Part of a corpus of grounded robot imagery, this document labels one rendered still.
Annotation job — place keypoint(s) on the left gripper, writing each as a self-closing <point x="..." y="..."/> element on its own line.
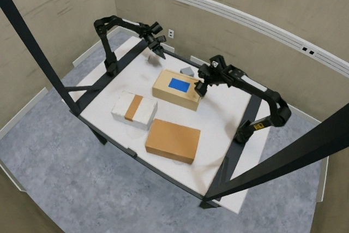
<point x="155" y="47"/>

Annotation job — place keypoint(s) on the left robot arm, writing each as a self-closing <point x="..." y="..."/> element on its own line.
<point x="144" y="30"/>

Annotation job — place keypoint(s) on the white cardboard box with tan tape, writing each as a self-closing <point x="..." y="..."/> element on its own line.
<point x="135" y="110"/>

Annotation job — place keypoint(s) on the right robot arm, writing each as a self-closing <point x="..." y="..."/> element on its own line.
<point x="278" y="117"/>

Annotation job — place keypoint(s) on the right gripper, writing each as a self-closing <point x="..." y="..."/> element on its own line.
<point x="201" y="88"/>

